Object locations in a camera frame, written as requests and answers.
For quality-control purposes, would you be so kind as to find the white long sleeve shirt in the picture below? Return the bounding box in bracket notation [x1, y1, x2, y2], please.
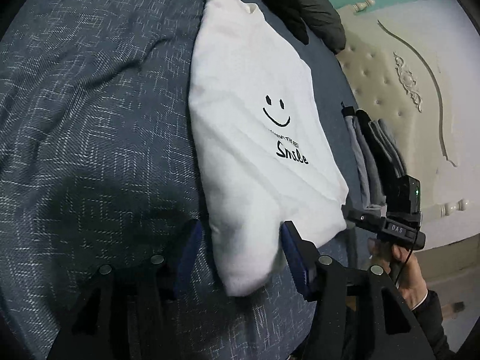
[188, 0, 348, 297]

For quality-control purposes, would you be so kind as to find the dark sleeve right forearm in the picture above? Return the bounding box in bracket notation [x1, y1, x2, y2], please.
[412, 290, 456, 360]

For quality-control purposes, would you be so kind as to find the stack of folded grey clothes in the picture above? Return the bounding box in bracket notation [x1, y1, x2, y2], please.
[342, 106, 408, 222]

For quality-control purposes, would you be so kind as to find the person's right hand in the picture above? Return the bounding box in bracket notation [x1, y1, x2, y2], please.
[368, 238, 428, 310]

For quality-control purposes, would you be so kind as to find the dark blue patterned bedspread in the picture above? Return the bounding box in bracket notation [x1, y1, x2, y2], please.
[1, 0, 360, 359]

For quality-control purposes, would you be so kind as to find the cream tufted headboard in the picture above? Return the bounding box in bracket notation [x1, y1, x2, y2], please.
[333, 0, 480, 293]

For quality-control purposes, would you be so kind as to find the dark grey rolled duvet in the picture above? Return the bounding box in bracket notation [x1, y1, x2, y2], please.
[262, 0, 347, 55]

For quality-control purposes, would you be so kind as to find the black camera box green light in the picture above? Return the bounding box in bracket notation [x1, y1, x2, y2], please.
[386, 175, 421, 215]

